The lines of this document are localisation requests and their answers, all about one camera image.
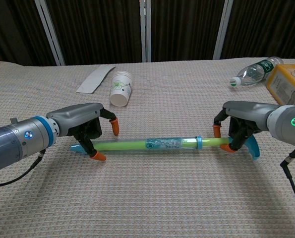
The left grey five-finger robot hand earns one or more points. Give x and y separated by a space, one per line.
75 116

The right grey five-finger robot hand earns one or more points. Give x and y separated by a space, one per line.
249 112

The green liquid-filled clear plastic tube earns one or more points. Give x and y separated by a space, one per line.
162 143

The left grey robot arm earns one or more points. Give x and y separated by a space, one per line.
11 143

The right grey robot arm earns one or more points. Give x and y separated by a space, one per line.
288 126

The clear plastic water bottle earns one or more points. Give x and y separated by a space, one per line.
253 72

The white paper strip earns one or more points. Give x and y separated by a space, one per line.
95 79

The yellow corgi tissue box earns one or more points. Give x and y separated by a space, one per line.
288 84

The white paper cup green print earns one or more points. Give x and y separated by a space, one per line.
120 89

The dark pleated screen panel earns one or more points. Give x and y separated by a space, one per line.
184 29
95 29
268 27
11 29

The beige woven tablecloth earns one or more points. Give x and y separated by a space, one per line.
147 198

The white screen frame post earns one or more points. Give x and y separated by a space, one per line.
144 29
50 34
222 29

